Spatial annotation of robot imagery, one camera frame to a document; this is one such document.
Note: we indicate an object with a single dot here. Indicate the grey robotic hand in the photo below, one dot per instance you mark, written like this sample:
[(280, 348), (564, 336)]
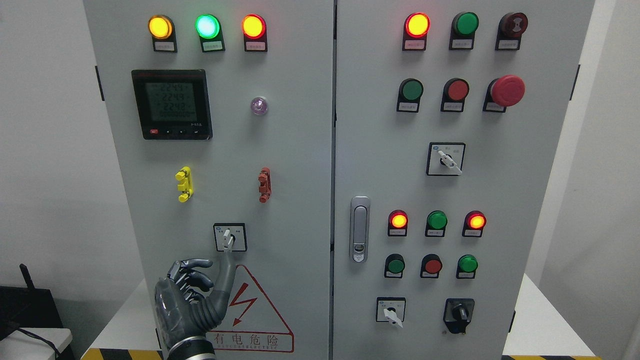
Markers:
[(189, 304)]

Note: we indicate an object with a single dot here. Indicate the door rotary switch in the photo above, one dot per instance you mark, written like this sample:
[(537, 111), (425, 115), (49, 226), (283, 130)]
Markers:
[(230, 237)]

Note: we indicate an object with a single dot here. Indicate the robot forearm silver black wrist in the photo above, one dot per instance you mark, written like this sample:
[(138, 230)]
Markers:
[(192, 348)]

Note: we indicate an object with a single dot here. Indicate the red electric hazard warning sticker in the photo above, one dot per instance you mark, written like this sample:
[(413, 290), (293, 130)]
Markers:
[(252, 322)]

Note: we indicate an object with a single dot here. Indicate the yellow terminal clip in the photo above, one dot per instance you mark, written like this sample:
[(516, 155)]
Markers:
[(185, 185)]

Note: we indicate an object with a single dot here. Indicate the black router with antenna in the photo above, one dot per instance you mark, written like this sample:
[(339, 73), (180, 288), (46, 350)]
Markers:
[(27, 307)]

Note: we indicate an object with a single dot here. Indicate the red terminal clip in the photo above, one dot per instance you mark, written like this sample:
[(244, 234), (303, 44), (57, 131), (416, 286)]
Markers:
[(265, 185)]

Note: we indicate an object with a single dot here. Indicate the white box lower left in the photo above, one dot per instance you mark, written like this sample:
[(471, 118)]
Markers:
[(18, 346)]

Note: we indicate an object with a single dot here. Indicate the left grey cabinet door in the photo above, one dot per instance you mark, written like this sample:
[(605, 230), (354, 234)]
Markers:
[(288, 237)]

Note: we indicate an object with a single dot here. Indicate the grey cabinet door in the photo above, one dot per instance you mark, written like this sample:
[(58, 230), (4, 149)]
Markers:
[(288, 237), (382, 154)]

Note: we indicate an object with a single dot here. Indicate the black digital power meter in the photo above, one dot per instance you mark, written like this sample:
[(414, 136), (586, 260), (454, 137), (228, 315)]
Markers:
[(173, 104)]

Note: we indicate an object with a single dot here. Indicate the green button bottom left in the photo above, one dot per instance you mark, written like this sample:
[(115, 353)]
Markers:
[(394, 266)]

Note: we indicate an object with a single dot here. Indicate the green button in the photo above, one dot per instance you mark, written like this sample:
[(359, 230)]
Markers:
[(463, 29), (394, 266), (467, 267)]

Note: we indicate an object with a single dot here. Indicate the clear small light bulb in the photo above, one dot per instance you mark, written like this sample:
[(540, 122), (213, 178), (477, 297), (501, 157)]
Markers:
[(259, 106)]

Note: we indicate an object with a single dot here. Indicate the red lit lamp lower left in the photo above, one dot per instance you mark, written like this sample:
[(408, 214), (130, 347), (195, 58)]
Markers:
[(398, 223)]

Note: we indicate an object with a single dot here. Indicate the red lit lamp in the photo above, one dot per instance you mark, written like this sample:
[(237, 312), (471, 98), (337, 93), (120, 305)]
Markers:
[(398, 223), (474, 223), (415, 32)]

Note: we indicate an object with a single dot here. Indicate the red button bottom middle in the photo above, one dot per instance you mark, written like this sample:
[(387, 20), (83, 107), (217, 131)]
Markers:
[(431, 266)]

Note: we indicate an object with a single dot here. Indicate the green lamp lower middle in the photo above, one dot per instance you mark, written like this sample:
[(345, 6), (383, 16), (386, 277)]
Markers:
[(436, 224)]

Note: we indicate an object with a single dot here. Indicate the yellow indicator lamp top left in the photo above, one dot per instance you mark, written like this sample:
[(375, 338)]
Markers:
[(162, 31)]

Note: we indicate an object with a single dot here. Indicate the green lit indicator lamp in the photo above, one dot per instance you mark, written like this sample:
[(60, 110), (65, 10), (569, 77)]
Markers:
[(209, 30)]

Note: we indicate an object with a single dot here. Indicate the green button bottom right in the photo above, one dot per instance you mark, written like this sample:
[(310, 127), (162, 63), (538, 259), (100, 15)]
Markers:
[(467, 267)]

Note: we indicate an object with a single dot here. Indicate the red indicator lamp left door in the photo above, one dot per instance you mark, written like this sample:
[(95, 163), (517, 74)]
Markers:
[(254, 33)]

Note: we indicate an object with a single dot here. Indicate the red lit lamp lower right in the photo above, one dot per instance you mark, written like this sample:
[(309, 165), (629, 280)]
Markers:
[(474, 223)]

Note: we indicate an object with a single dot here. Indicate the green push button second row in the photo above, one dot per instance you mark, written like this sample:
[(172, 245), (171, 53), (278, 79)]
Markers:
[(410, 91)]

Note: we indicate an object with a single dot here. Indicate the right grey cabinet door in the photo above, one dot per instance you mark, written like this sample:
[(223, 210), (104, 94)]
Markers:
[(382, 154)]

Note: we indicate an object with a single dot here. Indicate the red push button second row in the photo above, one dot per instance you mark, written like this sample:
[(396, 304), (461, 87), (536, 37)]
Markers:
[(454, 95)]

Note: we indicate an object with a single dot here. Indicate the red lit lamp right top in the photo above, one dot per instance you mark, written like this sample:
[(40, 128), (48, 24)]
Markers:
[(415, 32)]

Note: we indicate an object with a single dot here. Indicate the red emergency stop button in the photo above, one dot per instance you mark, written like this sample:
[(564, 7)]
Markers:
[(503, 92)]

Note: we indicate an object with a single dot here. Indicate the green button top right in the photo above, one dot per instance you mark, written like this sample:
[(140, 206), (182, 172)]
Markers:
[(463, 29)]

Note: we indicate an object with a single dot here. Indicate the dark red buzzer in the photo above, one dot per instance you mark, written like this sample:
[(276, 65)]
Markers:
[(510, 30)]

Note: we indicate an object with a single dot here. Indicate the silver door latch handle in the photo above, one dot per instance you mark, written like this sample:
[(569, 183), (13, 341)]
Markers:
[(359, 228)]

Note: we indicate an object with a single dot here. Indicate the lower white rotary switch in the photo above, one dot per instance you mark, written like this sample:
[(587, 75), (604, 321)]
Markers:
[(391, 310)]

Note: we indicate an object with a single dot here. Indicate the black key selector switch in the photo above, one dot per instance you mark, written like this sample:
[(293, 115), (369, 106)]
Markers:
[(458, 314)]

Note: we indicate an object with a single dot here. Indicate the upper right rotary switch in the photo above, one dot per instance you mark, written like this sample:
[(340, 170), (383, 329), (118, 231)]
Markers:
[(445, 158)]

